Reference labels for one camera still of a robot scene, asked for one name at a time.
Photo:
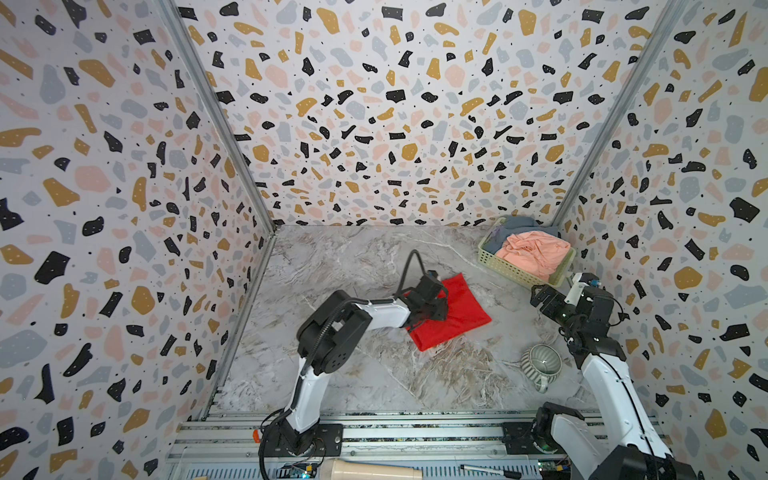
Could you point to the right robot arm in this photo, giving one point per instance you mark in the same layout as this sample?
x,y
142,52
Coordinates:
x,y
634,449

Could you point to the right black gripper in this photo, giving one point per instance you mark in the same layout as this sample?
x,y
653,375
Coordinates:
x,y
549,298

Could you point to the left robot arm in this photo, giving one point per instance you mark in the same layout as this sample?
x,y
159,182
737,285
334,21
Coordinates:
x,y
327,339

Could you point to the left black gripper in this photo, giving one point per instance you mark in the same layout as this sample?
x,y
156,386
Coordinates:
x,y
441,308

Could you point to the grey-blue t shirt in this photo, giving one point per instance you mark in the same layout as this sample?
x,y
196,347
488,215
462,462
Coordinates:
x,y
513,225

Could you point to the right aluminium corner post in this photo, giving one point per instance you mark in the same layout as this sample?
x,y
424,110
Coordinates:
x,y
669,16

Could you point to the pale green plastic basket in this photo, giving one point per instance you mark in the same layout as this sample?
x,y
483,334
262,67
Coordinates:
x,y
495,264

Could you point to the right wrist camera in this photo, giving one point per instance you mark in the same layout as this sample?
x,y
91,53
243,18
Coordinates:
x,y
579,282

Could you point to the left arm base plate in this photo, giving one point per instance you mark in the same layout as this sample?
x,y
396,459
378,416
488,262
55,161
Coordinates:
x,y
320,439

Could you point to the aluminium corner post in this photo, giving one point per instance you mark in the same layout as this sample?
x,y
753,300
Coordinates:
x,y
669,16
168,11

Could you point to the beige cylinder roll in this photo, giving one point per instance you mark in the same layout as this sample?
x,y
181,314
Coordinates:
x,y
337,469

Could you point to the aluminium rail frame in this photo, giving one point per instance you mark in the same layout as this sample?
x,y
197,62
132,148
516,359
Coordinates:
x,y
434,443

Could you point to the left aluminium corner post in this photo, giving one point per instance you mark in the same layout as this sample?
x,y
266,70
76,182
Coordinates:
x,y
168,11

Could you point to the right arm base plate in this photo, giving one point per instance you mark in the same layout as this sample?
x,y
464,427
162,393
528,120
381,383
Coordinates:
x,y
529,438

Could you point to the pink t shirt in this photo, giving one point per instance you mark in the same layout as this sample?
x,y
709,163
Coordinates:
x,y
535,252

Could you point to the green circuit board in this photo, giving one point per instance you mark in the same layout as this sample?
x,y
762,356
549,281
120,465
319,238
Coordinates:
x,y
301,470

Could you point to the red t shirt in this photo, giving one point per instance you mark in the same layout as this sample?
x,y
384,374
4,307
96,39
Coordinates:
x,y
464,313

